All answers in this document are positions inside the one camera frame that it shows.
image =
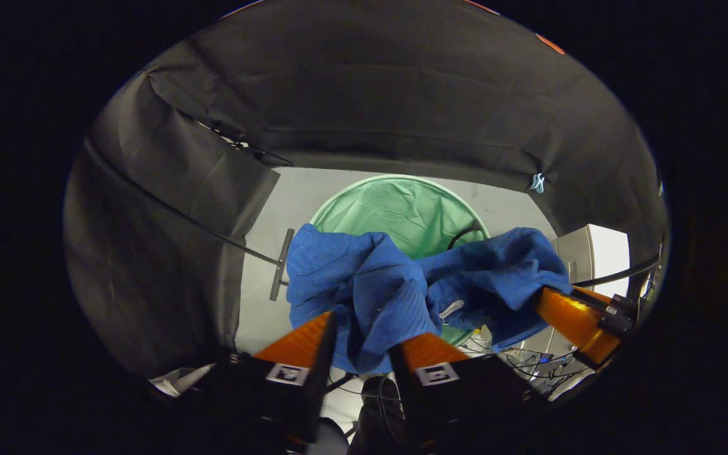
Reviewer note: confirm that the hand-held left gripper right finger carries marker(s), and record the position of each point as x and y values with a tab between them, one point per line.
409	398

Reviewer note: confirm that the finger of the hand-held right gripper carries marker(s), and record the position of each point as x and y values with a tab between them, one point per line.
572	322

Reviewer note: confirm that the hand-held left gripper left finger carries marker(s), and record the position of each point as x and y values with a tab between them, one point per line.
320	379

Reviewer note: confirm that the green laundry hamper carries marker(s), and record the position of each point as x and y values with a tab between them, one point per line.
402	208

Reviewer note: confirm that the dark round object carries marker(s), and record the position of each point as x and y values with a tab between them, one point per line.
376	417

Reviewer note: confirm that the white paper sheet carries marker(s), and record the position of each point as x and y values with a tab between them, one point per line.
177	382

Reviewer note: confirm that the light blue clip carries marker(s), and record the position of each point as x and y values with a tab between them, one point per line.
537	183

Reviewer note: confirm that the black backdrop cloth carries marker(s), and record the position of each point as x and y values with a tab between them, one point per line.
370	95

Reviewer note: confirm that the black clothes rail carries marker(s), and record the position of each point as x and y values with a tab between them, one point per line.
282	265

